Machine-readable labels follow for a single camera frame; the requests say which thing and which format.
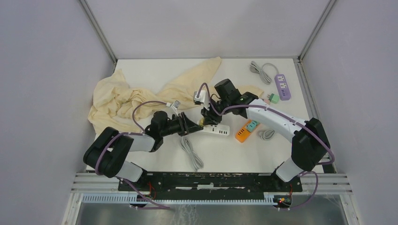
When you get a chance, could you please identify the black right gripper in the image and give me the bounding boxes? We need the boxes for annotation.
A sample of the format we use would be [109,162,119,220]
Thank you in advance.
[200,97,230,126]

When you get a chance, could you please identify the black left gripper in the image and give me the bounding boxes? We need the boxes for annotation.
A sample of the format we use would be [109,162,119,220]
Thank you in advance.
[161,112,202,137]

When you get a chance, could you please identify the white power strip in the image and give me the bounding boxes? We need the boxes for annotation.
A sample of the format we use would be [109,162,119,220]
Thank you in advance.
[201,124,230,136]

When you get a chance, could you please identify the grey cable of white strip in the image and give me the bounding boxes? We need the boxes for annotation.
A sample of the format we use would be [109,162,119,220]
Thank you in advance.
[179,136,205,172]

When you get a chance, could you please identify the orange power strip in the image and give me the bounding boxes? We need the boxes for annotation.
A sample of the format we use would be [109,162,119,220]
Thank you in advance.
[235,120,260,143]

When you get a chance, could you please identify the green plug adapter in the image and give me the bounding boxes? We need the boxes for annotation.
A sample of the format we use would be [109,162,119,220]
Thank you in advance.
[268,93,280,104]

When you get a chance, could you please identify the grey cable of purple strip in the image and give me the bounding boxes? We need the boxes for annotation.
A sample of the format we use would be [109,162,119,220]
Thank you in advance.
[249,60,280,85]

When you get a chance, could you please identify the purple power strip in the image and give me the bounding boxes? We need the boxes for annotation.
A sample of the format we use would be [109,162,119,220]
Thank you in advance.
[274,74,291,101]

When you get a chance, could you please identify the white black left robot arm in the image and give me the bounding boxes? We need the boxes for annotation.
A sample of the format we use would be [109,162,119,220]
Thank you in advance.
[83,111,203,191]

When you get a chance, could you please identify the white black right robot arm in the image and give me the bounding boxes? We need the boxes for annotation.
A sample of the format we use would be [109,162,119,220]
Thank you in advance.
[193,79,335,191]

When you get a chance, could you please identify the cream yellow cloth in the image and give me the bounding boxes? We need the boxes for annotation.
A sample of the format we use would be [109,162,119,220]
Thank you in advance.
[87,56,264,137]

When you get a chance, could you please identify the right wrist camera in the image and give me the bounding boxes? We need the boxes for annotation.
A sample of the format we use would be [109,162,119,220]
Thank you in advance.
[193,90,209,110]

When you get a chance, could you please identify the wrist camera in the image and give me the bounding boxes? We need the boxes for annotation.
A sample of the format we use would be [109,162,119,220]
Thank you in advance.
[170,100,181,114]
[193,90,209,110]

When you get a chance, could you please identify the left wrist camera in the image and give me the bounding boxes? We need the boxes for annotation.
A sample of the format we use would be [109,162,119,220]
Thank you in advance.
[170,100,181,114]

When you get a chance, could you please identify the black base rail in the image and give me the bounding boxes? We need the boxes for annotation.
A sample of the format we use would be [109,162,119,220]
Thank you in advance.
[133,172,303,200]

